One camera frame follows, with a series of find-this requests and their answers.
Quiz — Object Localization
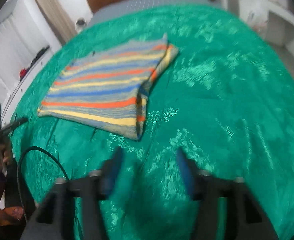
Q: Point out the striped knit sweater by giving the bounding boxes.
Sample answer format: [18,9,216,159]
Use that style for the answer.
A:
[38,35,179,140]

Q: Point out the person's left forearm sleeve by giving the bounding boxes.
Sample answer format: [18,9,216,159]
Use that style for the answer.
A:
[0,171,24,226]

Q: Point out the black clothes on cabinet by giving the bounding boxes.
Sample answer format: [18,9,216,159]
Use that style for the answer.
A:
[30,45,50,67]

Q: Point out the white drawer cabinet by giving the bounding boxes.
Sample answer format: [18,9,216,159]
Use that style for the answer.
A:
[1,47,53,126]

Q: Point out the red cloth on cabinet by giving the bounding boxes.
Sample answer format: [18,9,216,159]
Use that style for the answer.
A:
[19,68,30,81]

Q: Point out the white sheer curtain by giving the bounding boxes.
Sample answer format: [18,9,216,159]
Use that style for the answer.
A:
[0,12,48,102]

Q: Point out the green floral bedspread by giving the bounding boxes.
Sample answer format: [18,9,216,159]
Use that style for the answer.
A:
[12,5,294,239]

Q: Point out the beige curtain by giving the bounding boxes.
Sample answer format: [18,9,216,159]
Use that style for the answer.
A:
[35,0,77,45]

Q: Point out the grey bed sheet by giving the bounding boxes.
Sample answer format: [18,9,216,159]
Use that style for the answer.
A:
[87,0,221,28]

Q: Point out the white desk shelf unit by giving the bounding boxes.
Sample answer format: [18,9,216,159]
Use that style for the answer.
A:
[222,0,294,57]

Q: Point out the black cable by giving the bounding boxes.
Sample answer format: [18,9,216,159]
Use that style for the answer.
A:
[16,146,70,222]

